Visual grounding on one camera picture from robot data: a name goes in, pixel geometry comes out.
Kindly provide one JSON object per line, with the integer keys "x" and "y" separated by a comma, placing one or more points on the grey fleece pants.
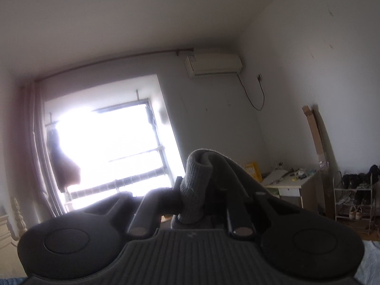
{"x": 196, "y": 178}

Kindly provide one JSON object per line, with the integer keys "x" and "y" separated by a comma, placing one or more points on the brown curtain rod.
{"x": 178, "y": 50}

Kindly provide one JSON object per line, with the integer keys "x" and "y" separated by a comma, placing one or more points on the yellow box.
{"x": 253, "y": 170}

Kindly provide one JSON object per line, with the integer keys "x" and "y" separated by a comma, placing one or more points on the white wooden desk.
{"x": 291, "y": 191}

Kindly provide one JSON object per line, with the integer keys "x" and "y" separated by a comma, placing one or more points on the wall power outlet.
{"x": 260, "y": 77}

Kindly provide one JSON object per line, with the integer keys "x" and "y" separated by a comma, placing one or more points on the window with dark frame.
{"x": 158, "y": 154}

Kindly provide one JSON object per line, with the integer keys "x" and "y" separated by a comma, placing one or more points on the white wall air conditioner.
{"x": 213, "y": 62}

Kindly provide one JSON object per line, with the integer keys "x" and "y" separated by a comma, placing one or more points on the pair of black boots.
{"x": 351, "y": 181}

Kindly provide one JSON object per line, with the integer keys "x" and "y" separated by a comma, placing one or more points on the cream ornate headboard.
{"x": 16, "y": 222}

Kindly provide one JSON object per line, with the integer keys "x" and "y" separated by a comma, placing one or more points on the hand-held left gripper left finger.
{"x": 170, "y": 199}

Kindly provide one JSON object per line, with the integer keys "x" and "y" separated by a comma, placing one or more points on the tall brown cardboard box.
{"x": 316, "y": 136}

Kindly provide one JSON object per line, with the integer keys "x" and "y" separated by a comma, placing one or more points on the small dark hanging cloth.
{"x": 151, "y": 117}

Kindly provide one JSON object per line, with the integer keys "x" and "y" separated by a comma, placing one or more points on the metal shoe rack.
{"x": 353, "y": 189}

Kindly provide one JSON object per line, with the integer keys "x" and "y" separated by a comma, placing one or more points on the dark hanging garment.
{"x": 63, "y": 169}

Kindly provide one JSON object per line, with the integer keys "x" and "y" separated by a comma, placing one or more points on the white shoe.
{"x": 352, "y": 213}
{"x": 359, "y": 213}

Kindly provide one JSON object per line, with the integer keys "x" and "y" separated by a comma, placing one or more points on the pale pink curtain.
{"x": 38, "y": 154}

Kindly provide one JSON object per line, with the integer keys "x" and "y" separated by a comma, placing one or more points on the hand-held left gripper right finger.
{"x": 239, "y": 222}

